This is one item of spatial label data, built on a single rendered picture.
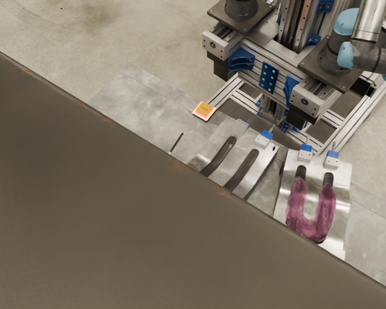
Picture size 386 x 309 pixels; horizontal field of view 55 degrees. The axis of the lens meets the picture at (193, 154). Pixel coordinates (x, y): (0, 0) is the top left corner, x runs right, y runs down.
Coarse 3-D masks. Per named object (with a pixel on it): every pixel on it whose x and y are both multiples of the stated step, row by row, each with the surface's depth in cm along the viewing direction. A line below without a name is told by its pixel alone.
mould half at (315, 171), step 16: (288, 160) 152; (320, 160) 152; (288, 176) 148; (320, 176) 148; (336, 176) 148; (288, 192) 141; (336, 192) 143; (336, 208) 137; (336, 224) 136; (336, 240) 134
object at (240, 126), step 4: (236, 120) 153; (240, 120) 154; (248, 120) 162; (236, 124) 153; (240, 124) 152; (244, 124) 152; (248, 124) 154; (232, 128) 155; (236, 128) 154; (240, 128) 153; (244, 128) 152; (248, 128) 159; (236, 132) 155; (240, 132) 154; (244, 132) 155; (240, 136) 154
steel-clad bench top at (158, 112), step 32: (128, 64) 188; (96, 96) 179; (128, 96) 178; (160, 96) 177; (128, 128) 169; (160, 128) 169; (192, 128) 168; (256, 192) 152; (352, 192) 150; (352, 224) 144; (384, 224) 144; (352, 256) 138; (384, 256) 138
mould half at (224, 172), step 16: (224, 128) 157; (208, 144) 154; (240, 144) 153; (272, 144) 152; (192, 160) 148; (208, 160) 150; (224, 160) 150; (240, 160) 150; (256, 160) 149; (272, 160) 154; (224, 176) 145; (256, 176) 146; (240, 192) 140
